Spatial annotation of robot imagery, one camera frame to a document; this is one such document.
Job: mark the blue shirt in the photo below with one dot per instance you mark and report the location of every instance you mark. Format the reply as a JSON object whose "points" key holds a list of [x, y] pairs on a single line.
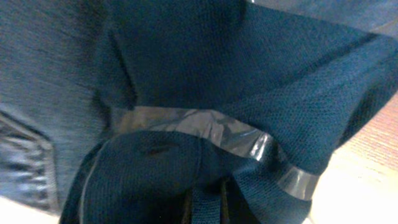
{"points": [[223, 111]]}

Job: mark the dark blue jeans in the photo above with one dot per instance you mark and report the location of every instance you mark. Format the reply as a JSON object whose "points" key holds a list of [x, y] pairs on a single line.
{"points": [[61, 75]]}

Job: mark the clear plastic storage bin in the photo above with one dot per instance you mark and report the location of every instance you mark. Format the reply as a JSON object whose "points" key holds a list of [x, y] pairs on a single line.
{"points": [[360, 183]]}

